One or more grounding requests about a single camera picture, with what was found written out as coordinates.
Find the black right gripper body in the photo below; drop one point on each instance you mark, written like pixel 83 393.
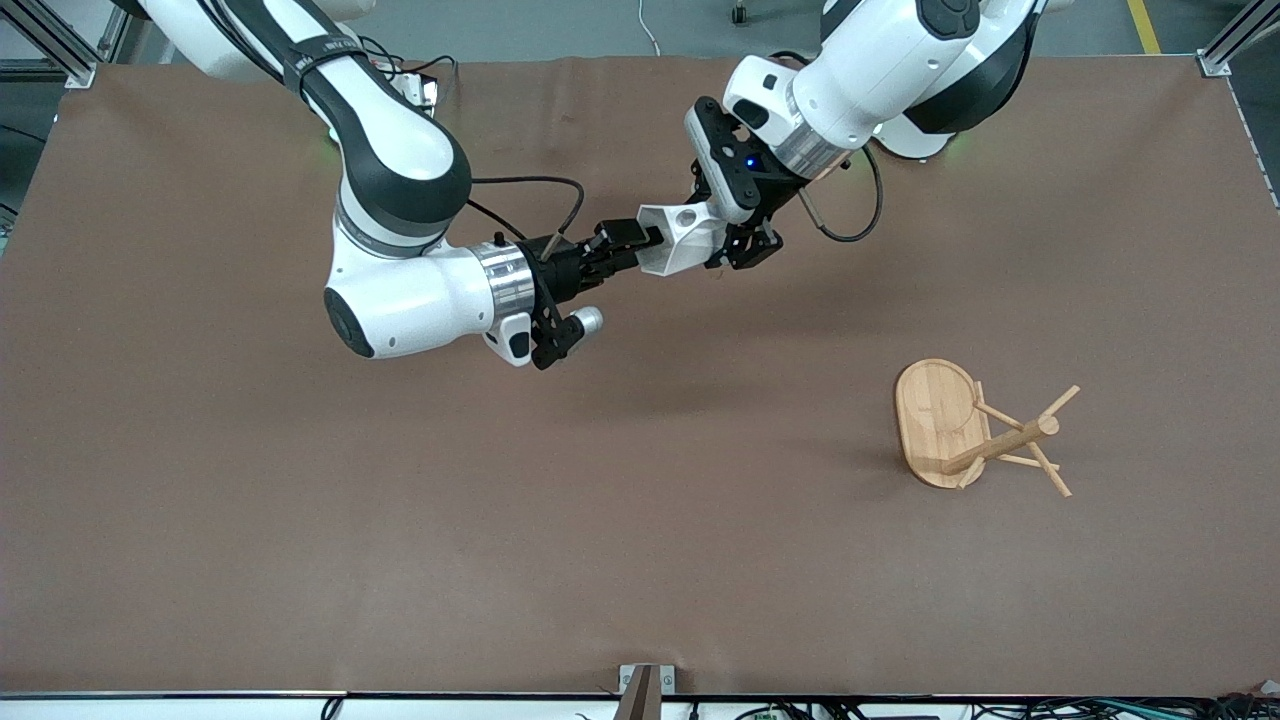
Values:
pixel 567 272

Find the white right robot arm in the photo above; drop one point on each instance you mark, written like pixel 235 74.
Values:
pixel 400 150

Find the bamboo cup rack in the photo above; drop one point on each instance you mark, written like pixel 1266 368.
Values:
pixel 935 420

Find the aluminium frame profile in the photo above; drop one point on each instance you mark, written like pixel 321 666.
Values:
pixel 50 50
pixel 1225 50

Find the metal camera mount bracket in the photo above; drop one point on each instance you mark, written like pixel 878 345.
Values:
pixel 640 690

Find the white angular plastic cup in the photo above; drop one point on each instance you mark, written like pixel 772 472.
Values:
pixel 680 245

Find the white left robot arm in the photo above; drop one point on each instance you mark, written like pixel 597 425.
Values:
pixel 880 70

